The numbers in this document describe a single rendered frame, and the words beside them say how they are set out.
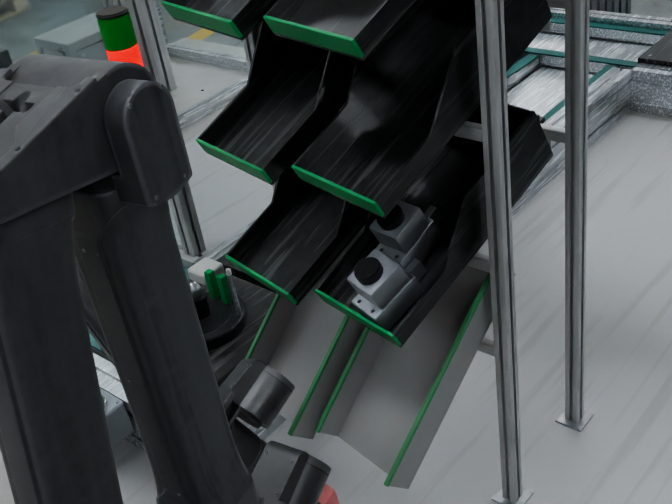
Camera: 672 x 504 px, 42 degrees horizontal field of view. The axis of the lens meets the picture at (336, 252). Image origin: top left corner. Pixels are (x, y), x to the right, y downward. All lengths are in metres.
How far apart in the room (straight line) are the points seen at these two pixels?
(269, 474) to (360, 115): 0.40
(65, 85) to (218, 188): 1.53
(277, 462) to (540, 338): 0.75
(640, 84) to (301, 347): 1.21
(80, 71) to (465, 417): 0.94
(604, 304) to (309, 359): 0.57
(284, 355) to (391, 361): 0.17
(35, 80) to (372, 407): 0.70
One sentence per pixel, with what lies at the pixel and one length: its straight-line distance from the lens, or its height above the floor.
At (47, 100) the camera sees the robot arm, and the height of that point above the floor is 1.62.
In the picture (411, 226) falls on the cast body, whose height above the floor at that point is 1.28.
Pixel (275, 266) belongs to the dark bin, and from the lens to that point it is 1.08.
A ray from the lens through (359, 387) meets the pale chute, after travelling 1.12.
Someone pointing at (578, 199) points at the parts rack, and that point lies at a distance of 1.09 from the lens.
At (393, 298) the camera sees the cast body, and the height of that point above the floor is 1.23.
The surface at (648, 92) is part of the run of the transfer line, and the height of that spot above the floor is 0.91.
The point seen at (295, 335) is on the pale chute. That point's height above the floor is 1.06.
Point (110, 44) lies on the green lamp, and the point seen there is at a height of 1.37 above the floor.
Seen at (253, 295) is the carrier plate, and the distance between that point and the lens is 1.45.
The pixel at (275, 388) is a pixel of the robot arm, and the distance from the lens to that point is 1.04.
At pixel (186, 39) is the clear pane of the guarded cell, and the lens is 2.85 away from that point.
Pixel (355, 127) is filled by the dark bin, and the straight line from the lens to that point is 0.95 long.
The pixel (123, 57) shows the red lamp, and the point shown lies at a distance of 1.42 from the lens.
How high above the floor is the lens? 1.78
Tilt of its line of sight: 33 degrees down
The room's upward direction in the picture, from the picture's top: 10 degrees counter-clockwise
